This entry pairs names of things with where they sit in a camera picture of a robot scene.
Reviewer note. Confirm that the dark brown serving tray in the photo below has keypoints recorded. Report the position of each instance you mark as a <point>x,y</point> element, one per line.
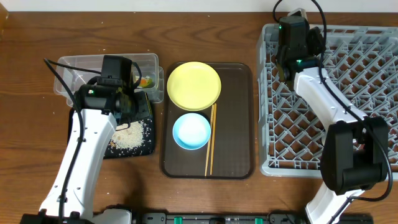
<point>233,154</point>

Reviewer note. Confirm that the cooked rice pile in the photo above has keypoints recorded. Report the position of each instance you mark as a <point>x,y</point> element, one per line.
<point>128,136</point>

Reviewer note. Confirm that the green snack wrapper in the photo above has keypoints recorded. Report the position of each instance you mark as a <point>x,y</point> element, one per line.
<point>146,82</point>

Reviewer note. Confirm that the right wooden chopstick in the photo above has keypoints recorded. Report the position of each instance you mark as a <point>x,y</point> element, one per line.
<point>213,138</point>

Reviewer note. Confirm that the wooden chopstick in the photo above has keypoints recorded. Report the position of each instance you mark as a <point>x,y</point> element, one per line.
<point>213,138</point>
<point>208,143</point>

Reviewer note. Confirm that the clear plastic bin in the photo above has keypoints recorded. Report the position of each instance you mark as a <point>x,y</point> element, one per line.
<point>148,63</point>
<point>161,84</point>

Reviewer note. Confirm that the light blue bowl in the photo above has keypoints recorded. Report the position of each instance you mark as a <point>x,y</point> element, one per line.
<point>191,131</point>

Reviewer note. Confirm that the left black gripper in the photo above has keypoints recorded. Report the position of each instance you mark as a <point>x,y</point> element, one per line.
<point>145,112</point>

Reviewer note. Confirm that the black rectangular tray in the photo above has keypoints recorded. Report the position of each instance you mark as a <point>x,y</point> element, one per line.
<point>146,146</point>

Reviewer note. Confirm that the yellow round plate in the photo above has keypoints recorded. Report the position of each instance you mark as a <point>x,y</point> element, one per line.
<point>194,86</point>

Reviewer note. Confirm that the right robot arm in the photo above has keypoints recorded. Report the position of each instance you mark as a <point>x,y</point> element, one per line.
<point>354,157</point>

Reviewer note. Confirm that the upper clear plastic bin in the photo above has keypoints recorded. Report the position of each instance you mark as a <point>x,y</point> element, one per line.
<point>148,63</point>

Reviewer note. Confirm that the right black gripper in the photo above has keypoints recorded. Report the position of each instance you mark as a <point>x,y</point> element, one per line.
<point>313,35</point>

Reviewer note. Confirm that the lower clear plastic bin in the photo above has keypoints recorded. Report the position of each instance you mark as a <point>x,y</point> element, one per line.
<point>161,84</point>

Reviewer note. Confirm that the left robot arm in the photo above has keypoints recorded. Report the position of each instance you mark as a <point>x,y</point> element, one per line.
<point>108,100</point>

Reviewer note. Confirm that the grey plastic dishwasher rack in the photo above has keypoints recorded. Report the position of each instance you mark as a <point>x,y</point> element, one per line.
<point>360,60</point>

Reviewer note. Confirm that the left wooden chopstick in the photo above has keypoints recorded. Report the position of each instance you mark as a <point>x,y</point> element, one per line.
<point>208,143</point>

